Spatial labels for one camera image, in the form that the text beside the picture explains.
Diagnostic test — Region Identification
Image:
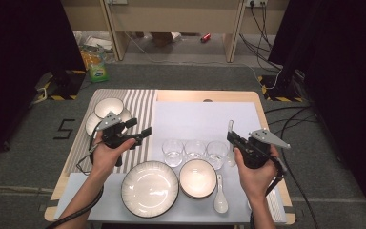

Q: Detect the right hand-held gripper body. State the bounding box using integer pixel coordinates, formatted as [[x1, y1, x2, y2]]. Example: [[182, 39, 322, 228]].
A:
[[234, 128, 292, 171]]

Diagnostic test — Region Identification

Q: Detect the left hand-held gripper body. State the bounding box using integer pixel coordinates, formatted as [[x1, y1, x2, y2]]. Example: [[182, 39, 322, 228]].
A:
[[95, 111, 142, 151]]

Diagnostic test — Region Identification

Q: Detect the white plate dark rim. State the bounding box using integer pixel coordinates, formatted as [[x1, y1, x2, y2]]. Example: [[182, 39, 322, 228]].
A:
[[120, 160, 180, 219], [85, 107, 132, 138]]

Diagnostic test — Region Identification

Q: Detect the white bowl dark rim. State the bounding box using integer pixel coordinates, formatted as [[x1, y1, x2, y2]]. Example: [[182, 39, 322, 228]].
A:
[[178, 157, 217, 197], [93, 96, 126, 120], [180, 189, 216, 200]]

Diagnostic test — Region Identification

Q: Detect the person's left hand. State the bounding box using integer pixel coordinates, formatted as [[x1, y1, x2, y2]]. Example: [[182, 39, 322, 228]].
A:
[[90, 132, 137, 179]]

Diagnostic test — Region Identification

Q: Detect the person's right hand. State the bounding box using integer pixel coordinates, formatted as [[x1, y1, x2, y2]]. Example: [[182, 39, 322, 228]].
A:
[[234, 146, 282, 204]]

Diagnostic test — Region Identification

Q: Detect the clear drinking glass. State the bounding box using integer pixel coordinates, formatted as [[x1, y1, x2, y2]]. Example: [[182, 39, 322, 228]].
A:
[[184, 138, 208, 161], [161, 138, 185, 168], [205, 140, 230, 171]]

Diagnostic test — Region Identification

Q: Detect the striped woven placemat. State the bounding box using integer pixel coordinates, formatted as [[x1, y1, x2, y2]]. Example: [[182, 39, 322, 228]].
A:
[[65, 89, 157, 176]]

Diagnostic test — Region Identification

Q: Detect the white table sheet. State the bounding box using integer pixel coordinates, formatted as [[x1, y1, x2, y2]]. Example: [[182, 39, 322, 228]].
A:
[[53, 100, 289, 225]]

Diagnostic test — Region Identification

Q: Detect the green packet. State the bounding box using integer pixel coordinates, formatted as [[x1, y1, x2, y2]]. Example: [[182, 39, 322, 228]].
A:
[[87, 60, 111, 84]]

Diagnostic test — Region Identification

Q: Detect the black stand base hazard tape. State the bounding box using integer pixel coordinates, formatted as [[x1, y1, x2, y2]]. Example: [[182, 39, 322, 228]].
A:
[[256, 70, 306, 103], [34, 70, 87, 102]]

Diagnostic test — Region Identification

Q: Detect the clear plastic bag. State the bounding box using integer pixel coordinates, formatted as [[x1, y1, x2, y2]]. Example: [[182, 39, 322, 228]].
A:
[[74, 31, 113, 52]]

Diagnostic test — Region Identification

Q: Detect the cardboard box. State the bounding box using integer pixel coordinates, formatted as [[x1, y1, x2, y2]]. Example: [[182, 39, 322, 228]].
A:
[[151, 31, 183, 48]]

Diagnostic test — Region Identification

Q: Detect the beige desk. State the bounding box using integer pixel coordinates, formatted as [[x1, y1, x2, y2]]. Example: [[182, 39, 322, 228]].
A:
[[60, 0, 290, 64]]

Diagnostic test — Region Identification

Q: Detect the black curtain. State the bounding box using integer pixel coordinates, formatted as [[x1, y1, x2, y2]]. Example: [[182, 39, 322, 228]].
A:
[[0, 0, 87, 160], [268, 0, 366, 220]]

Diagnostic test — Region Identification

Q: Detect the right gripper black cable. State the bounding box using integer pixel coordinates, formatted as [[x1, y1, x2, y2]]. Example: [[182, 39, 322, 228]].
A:
[[249, 156, 289, 229]]

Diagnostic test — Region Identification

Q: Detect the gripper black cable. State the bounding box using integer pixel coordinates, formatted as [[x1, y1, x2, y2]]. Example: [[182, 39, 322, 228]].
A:
[[249, 156, 289, 229], [44, 127, 106, 229]]

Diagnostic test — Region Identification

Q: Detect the black floor cable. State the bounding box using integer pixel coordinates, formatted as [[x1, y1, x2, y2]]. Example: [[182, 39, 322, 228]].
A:
[[279, 106, 320, 229], [263, 106, 314, 115]]

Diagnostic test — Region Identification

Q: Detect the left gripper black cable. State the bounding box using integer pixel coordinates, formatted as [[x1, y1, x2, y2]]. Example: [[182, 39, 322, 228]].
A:
[[44, 127, 106, 229]]

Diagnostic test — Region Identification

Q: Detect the black wall cable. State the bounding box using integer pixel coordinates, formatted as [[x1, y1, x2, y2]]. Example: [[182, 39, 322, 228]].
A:
[[238, 31, 284, 72], [249, 3, 275, 53]]

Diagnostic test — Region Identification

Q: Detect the white wall socket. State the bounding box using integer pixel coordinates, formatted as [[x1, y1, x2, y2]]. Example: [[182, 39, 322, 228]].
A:
[[245, 0, 269, 8]]

